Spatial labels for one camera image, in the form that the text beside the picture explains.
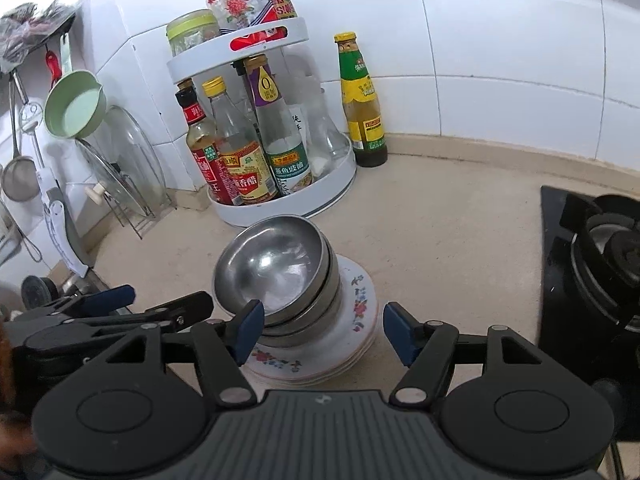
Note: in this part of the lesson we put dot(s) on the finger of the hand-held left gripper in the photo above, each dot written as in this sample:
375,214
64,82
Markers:
110,297
185,307

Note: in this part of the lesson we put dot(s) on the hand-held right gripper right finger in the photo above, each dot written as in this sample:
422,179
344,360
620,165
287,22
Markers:
402,332

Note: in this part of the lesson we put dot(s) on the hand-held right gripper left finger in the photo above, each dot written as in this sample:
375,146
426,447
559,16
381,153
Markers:
248,332

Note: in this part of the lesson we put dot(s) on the small white plate red flowers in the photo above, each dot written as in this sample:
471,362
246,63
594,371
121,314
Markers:
357,305

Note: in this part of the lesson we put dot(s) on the steel bowl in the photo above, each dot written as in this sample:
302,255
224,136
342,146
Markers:
270,265
320,306
325,324

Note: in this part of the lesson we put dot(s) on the black round knob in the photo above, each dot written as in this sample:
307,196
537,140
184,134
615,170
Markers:
37,291

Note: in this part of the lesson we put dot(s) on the white kitchen tool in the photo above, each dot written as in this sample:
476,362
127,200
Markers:
55,210

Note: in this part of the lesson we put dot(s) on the glass pot lid beige knob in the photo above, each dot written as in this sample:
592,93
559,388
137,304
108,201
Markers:
112,180

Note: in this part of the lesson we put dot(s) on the white two-tier seasoning rack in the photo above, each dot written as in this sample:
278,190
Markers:
280,210

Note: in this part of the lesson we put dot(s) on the yellow cap vinegar bottle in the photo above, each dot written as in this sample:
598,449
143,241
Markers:
245,175

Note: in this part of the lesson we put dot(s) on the metal mesh strainer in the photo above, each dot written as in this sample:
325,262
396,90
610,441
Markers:
20,180

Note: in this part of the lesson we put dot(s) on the purple green label bottle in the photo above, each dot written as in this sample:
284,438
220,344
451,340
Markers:
287,165

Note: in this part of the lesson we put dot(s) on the green saucepan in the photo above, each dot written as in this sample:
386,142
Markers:
75,110

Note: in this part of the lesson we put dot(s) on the black gas stove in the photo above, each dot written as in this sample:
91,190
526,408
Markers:
590,280

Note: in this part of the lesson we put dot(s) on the red label sauce bottle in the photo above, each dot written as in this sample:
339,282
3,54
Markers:
192,110

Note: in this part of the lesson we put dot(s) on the clear glass flask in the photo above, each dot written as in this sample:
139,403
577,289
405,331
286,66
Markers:
325,140

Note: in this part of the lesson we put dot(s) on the green yellow label sauce bottle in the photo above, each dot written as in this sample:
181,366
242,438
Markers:
360,105

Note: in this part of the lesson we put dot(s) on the dark patterned plastic bag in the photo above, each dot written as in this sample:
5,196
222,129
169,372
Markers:
35,30

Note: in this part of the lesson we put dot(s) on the red blue seasoning packet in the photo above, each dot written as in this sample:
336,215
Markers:
255,38

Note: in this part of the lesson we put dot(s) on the green lid jar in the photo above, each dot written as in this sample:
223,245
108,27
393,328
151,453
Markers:
192,27

